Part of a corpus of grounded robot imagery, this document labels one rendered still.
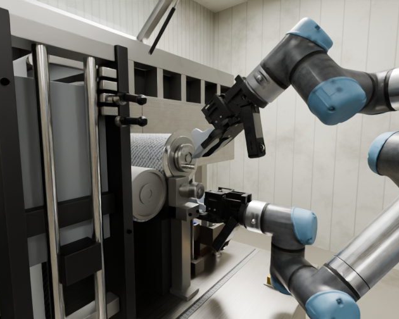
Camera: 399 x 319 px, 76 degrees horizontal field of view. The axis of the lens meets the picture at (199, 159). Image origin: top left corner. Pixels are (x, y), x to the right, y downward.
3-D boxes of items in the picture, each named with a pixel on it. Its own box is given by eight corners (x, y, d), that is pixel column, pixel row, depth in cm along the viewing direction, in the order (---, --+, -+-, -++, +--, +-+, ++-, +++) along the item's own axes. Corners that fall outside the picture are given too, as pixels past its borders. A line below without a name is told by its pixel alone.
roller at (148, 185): (128, 226, 55) (126, 172, 53) (69, 206, 70) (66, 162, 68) (167, 212, 64) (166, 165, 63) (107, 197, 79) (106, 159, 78)
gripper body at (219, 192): (217, 186, 74) (256, 192, 67) (216, 214, 75) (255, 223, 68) (201, 191, 68) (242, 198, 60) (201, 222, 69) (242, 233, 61)
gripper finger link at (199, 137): (183, 142, 64) (209, 118, 60) (196, 162, 62) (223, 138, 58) (176, 142, 61) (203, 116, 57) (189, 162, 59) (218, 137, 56)
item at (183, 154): (199, 148, 70) (194, 175, 69) (193, 148, 71) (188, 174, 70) (182, 140, 64) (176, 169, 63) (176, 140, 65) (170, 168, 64)
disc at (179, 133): (163, 190, 62) (162, 129, 61) (161, 190, 63) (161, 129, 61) (199, 180, 74) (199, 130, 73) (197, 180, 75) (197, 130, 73)
